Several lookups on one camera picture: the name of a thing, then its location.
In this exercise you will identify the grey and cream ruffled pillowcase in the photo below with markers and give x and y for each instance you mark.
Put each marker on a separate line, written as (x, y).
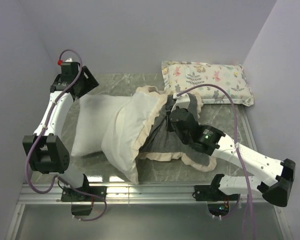
(137, 128)

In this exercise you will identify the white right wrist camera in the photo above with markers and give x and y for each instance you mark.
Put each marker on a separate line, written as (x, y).
(180, 102)

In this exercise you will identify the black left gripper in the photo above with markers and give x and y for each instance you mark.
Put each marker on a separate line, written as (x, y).
(90, 82)

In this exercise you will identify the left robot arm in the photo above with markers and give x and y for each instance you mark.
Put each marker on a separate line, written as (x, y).
(44, 149)

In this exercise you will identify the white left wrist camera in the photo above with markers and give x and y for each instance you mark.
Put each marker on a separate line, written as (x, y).
(66, 60)

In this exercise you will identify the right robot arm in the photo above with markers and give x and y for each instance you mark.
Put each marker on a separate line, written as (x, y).
(271, 177)

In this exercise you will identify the right base electronics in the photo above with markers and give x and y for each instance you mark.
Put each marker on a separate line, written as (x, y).
(221, 210)

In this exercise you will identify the black left base box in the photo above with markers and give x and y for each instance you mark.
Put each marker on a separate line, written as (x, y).
(81, 209)

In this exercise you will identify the animal print pillow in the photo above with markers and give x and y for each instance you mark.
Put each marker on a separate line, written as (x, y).
(179, 76)

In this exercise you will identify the white pillow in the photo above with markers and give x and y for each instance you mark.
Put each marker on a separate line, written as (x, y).
(95, 114)

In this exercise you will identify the aluminium mounting rail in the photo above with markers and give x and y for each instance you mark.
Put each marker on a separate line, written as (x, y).
(162, 182)

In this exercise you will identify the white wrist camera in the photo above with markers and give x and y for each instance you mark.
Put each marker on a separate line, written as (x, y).
(66, 60)
(180, 102)

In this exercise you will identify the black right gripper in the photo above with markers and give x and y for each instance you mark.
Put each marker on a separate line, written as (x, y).
(169, 127)

